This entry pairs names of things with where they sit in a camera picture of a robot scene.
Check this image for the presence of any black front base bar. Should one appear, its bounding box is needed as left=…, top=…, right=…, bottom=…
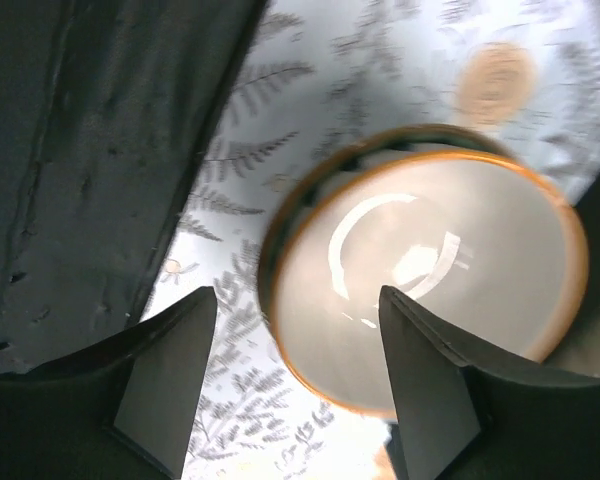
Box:
left=0, top=0, right=266, bottom=374

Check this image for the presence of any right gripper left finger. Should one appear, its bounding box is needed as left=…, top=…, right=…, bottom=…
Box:
left=0, top=286, right=216, bottom=479

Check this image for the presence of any white bowl patterned rim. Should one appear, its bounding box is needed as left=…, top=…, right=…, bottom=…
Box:
left=257, top=124, right=590, bottom=418

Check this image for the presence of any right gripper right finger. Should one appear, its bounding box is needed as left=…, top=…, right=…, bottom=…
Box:
left=379, top=286, right=600, bottom=479

